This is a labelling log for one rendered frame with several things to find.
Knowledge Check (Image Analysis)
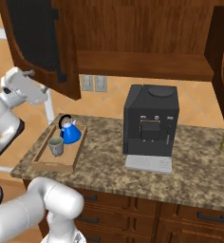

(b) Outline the blue kettle with black handle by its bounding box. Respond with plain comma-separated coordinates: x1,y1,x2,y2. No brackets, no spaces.
58,114,83,146

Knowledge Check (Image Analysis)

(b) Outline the black coffee machine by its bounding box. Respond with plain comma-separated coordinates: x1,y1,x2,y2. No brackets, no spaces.
122,84,180,176

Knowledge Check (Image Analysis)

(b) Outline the wooden wall cabinet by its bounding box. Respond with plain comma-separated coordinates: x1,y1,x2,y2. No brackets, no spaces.
51,0,224,83

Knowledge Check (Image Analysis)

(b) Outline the grey mug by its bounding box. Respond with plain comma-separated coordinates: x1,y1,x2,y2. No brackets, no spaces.
47,136,65,158

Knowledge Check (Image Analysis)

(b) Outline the wooden tray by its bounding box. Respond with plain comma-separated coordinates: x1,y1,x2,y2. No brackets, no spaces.
30,123,88,174

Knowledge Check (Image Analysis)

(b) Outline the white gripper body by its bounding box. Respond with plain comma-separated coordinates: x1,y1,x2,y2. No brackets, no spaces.
5,66,50,106

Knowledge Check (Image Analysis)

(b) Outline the grey wall outlet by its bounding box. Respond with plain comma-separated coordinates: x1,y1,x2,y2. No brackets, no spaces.
94,75,108,94
81,74,95,93

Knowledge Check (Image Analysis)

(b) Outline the wooden drawer front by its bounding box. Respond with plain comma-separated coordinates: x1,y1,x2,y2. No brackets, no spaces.
75,187,133,213
73,221,131,243
156,217,224,243
176,203,224,230
75,207,131,233

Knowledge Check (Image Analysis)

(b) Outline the black drawer handle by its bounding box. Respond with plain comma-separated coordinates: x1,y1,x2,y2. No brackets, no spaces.
83,194,99,202
196,211,224,224
84,234,102,243
77,215,101,225

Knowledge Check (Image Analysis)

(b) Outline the wooden cabinet door with dark panel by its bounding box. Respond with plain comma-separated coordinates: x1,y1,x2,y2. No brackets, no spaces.
204,5,224,148
0,0,83,101

